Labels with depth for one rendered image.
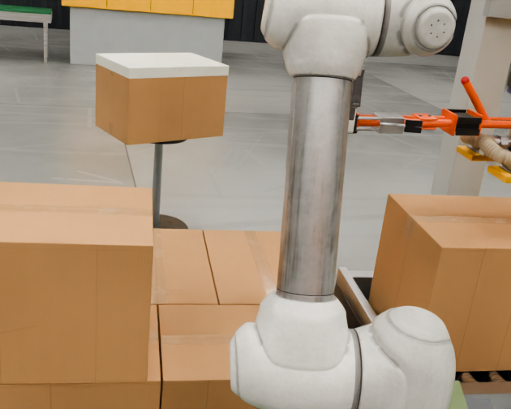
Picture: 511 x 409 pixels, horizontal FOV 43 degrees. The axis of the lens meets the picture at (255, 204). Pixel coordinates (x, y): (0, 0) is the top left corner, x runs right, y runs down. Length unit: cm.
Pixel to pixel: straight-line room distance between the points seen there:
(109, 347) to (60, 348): 12
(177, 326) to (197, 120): 181
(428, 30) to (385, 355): 53
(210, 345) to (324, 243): 93
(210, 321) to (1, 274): 70
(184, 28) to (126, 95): 567
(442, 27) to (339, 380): 59
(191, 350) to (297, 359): 86
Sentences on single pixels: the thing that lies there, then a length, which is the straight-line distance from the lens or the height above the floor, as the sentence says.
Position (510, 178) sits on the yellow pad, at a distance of 188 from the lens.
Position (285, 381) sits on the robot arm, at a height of 98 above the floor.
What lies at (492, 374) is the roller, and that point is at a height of 55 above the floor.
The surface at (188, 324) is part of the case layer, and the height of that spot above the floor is 54.
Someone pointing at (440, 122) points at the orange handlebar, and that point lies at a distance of 186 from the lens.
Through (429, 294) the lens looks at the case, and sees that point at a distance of 188.
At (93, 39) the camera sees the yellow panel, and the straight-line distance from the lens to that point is 897.
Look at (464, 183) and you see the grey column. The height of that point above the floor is 74.
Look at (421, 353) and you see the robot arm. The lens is 114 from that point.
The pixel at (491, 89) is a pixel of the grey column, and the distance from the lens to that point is 304.
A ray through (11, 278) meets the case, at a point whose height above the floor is 85.
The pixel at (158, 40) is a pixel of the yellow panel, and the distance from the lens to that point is 902.
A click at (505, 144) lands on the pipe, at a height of 119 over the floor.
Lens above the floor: 163
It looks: 21 degrees down
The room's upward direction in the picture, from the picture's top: 6 degrees clockwise
